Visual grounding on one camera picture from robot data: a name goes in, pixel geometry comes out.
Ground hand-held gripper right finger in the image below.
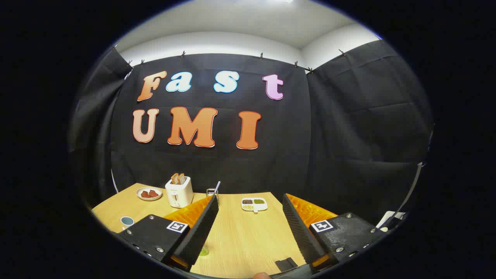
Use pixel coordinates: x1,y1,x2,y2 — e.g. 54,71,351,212
282,193,384,274

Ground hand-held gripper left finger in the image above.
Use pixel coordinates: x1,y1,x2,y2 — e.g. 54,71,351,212
116,195,219,272

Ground white toaster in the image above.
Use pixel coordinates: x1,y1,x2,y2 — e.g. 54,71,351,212
165,176,194,208

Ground wooden table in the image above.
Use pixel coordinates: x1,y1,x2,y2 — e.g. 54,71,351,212
91,183,310,279

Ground white divided dish with beans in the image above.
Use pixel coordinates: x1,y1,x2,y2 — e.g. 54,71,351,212
241,197,268,214

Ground small white plate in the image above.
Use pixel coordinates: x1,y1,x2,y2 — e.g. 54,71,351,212
136,187,163,201

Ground white sheet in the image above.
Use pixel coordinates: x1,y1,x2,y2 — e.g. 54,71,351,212
375,211,406,233

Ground black backdrop cloth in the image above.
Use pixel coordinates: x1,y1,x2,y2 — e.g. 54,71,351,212
69,39,434,233

